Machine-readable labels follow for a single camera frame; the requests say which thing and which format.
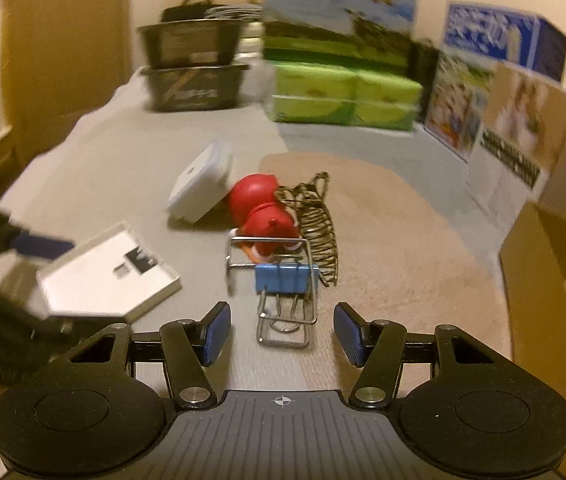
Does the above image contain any shallow cardboard box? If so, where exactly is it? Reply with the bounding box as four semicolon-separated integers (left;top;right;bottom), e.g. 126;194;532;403
498;199;566;463

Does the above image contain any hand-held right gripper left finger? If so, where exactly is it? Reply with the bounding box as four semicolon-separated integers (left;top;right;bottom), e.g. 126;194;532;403
65;301;234;408

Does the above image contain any green meadow milk gift box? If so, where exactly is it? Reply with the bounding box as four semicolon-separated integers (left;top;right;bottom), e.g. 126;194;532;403
262;0;420;77

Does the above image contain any green tissue pack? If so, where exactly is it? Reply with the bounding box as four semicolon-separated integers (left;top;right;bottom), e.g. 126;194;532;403
268;61;360;124
354;72;424;133

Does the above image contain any dark box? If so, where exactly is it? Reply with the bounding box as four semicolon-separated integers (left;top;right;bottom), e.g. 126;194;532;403
410;40;441;122

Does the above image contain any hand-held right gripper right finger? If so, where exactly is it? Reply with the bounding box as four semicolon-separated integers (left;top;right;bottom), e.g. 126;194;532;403
334;302;504;408

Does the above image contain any blue milk carton box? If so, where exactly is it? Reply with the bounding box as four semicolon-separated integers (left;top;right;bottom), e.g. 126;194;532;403
424;2;566;162

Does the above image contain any black laptop bag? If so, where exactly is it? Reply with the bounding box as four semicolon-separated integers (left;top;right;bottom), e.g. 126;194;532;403
161;0;212;24

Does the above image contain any bronze hair claw clip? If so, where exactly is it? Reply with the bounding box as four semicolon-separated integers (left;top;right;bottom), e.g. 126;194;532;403
273;172;340;287

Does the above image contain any black plastic basket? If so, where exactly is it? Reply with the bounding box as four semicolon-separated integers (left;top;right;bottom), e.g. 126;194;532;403
140;62;252;112
136;16;244;69

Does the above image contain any blue binder clip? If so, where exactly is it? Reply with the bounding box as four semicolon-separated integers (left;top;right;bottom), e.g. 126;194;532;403
255;262;322;347

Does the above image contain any red cat figurine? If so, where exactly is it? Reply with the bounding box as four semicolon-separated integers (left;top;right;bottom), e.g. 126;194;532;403
227;173;310;262

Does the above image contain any white appliance box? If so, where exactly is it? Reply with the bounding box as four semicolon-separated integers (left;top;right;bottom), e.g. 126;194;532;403
467;61;566;227

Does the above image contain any white square charger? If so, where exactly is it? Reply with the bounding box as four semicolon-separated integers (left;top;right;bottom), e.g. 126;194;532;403
167;139;234;224

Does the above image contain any striped grey fabric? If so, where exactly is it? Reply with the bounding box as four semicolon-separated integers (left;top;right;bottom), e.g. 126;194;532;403
207;2;265;24

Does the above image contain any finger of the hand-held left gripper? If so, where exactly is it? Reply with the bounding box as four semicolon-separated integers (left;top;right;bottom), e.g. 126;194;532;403
0;209;75;264
0;278;76;347

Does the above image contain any wooden door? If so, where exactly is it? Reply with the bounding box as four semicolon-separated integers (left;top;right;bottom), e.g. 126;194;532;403
2;0;132;148

